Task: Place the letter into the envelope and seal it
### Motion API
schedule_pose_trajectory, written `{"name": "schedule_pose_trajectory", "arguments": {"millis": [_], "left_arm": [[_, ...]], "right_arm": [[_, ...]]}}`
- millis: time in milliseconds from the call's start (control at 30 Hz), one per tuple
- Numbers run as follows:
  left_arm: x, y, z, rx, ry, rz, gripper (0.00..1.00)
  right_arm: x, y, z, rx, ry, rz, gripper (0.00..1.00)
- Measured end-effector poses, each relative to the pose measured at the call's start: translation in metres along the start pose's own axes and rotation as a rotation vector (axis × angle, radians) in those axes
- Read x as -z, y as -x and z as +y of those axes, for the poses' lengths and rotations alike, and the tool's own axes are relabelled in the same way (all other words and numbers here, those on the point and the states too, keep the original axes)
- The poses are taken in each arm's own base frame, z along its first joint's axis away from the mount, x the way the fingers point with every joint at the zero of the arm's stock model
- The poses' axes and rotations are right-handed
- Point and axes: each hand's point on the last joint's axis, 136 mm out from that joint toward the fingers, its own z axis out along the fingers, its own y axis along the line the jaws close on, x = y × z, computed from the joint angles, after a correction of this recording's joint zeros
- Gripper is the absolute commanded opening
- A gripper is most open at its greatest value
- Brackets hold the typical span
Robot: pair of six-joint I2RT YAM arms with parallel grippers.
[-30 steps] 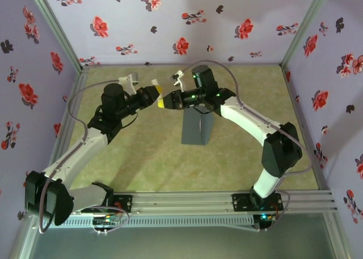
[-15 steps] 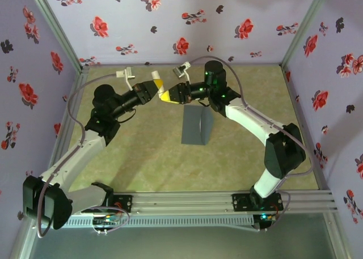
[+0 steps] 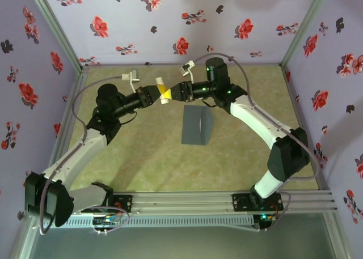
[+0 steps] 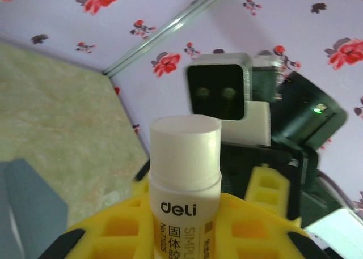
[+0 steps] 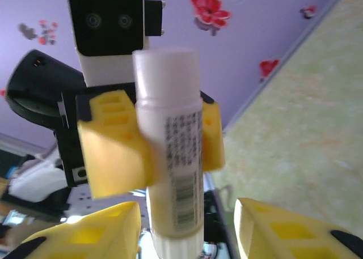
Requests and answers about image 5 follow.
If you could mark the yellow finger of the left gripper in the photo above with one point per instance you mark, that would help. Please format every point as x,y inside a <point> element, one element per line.
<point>212,137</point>
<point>113,157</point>

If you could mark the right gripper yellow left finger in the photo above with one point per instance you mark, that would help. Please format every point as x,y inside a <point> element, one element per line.
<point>85,236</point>

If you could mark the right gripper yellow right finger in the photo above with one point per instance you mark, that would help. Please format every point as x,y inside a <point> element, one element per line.
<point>283,236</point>

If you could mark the white glue stick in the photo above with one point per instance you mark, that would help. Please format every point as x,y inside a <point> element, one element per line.
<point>175,157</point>

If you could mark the white glue stick cap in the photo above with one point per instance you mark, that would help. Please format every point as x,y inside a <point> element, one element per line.
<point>166,72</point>

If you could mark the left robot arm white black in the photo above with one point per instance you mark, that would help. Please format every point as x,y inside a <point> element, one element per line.
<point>37,182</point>

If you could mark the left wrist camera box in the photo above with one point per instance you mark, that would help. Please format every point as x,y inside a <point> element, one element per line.
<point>105,21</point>

